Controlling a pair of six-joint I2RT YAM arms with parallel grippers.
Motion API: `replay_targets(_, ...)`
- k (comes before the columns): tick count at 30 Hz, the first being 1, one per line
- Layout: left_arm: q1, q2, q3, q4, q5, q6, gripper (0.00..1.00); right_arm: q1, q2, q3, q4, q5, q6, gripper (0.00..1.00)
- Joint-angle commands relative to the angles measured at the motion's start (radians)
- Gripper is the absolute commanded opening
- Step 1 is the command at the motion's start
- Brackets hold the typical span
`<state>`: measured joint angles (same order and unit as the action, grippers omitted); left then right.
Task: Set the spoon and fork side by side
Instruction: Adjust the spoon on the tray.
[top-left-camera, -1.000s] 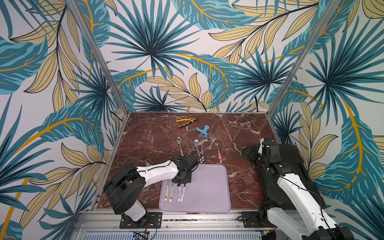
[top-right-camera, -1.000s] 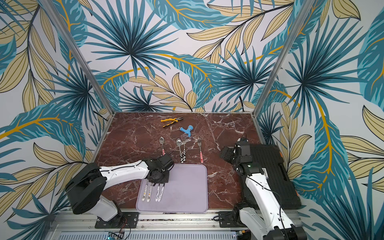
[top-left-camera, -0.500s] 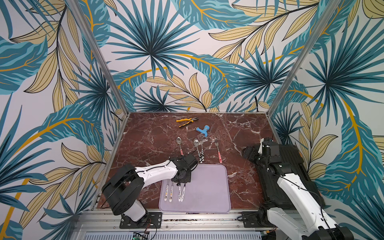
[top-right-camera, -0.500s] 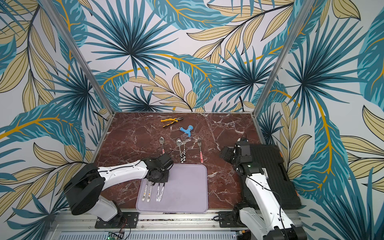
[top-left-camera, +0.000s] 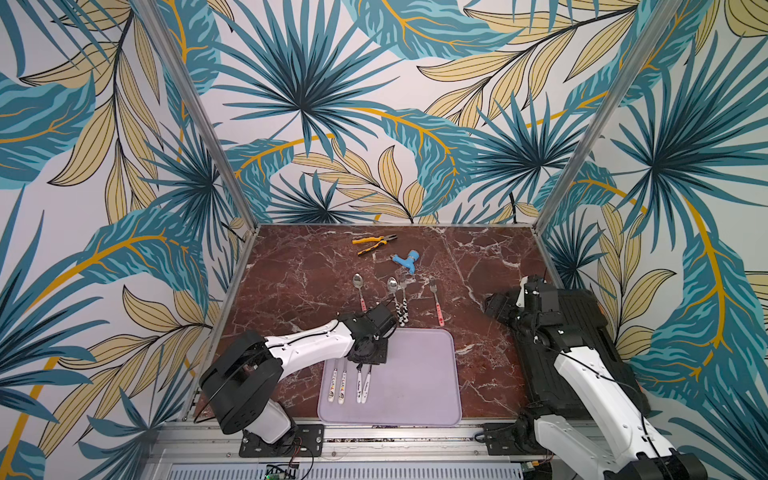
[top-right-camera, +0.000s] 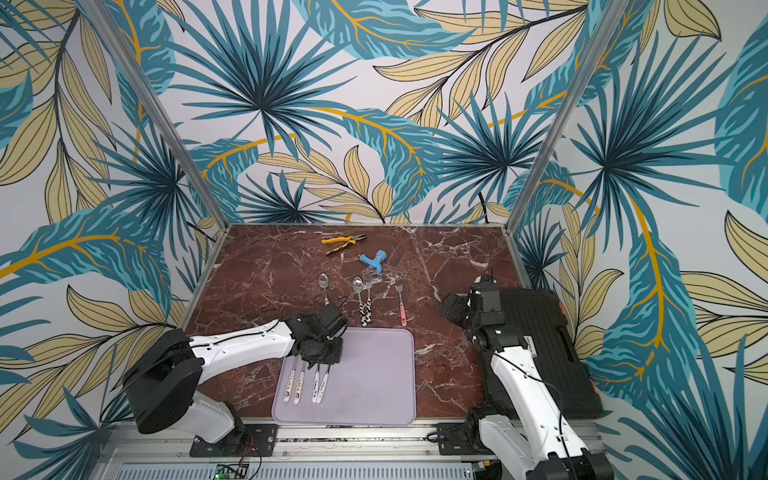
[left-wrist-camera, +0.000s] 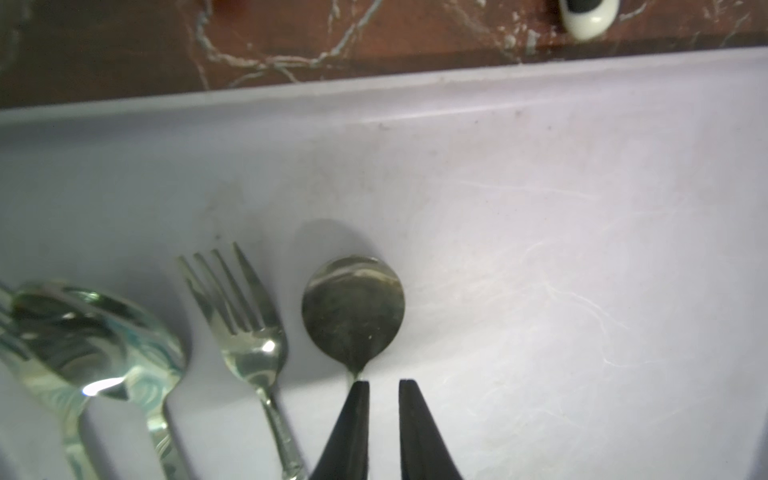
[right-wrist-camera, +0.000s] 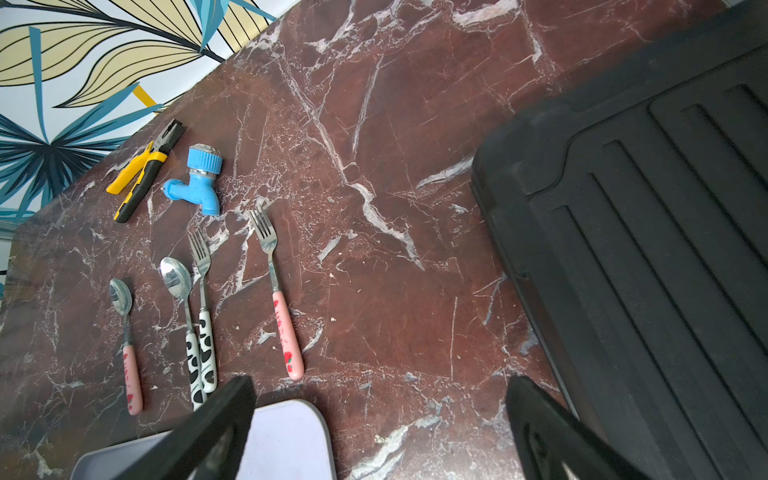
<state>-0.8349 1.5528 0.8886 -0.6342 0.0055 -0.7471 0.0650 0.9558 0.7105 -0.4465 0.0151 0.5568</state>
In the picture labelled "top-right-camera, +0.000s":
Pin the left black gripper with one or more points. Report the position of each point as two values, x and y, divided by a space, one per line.
336 356

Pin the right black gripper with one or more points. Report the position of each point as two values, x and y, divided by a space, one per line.
455 308

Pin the fork with white printed handle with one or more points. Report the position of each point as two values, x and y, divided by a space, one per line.
291 377

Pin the spoon with white printed handle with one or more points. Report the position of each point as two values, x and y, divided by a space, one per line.
297 393

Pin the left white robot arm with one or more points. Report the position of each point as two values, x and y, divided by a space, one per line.
162 386

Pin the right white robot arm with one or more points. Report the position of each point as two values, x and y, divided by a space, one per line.
532 381

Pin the black tool case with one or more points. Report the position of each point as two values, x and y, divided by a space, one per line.
536 315

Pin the lilac placemat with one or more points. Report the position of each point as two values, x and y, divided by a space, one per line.
372 385

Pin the yellow black pliers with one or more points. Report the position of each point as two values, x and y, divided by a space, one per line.
342 242

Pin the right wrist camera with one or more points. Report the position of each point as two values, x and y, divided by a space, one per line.
485 296

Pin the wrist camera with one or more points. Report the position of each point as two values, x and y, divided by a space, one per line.
485 296
331 320

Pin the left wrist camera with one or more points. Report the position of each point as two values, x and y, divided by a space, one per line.
331 320

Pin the spoon with checkered handle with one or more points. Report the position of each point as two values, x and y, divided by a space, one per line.
358 286

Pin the fork with checkered handle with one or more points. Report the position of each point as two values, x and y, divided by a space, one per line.
368 304

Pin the fork with pink handle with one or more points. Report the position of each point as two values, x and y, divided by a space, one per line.
402 311

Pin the blue hose nozzle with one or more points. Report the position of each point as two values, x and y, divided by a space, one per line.
375 262

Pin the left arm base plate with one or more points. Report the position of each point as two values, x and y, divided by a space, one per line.
246 440

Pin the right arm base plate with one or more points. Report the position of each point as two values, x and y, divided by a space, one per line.
459 439

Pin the aluminium front rail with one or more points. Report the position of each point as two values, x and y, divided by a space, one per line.
306 452

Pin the aluminium frame post right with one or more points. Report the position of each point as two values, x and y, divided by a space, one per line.
572 95

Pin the aluminium frame post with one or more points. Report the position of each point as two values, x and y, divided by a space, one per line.
572 95
119 47

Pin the aluminium frame post left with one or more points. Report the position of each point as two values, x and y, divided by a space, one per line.
119 47

